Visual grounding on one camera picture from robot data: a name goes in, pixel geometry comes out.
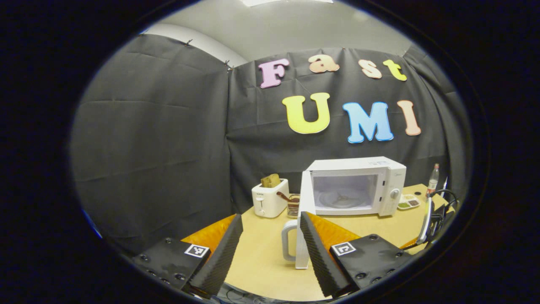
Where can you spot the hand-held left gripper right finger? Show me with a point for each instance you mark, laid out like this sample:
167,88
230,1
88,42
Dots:
320,257

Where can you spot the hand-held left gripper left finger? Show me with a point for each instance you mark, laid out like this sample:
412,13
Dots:
219,257

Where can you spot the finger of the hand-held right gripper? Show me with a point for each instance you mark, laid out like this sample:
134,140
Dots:
410,243

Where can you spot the white microwave oven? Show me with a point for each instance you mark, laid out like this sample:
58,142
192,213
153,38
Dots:
358,169

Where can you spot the glass microwave turntable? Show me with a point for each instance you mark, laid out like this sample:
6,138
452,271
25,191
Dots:
344,198

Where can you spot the white divided dish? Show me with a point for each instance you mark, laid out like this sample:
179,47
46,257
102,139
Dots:
408,202

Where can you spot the clear plastic bottle red label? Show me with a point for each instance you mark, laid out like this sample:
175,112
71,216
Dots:
433,181

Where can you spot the metal utensil holder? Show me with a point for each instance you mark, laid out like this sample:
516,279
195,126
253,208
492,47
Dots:
293,207

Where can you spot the white toaster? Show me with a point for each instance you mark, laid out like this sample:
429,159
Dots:
270,200

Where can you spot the brown bread slice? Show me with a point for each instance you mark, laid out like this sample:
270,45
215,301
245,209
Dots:
270,180

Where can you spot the large ceiling light panel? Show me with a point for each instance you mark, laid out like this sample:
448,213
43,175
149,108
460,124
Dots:
287,2

